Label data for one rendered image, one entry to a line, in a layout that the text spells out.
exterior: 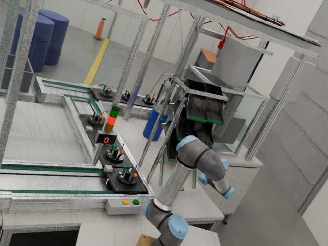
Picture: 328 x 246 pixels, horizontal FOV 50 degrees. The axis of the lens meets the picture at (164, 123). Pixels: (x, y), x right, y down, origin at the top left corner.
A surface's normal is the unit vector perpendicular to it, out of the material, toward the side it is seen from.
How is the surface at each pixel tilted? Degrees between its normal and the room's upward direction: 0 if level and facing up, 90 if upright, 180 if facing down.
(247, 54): 90
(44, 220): 0
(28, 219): 0
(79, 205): 90
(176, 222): 10
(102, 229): 0
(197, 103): 25
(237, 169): 90
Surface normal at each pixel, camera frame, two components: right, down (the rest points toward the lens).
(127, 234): 0.36, -0.85
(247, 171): 0.42, 0.51
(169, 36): 0.05, 0.42
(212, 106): 0.44, -0.57
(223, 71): -0.83, -0.11
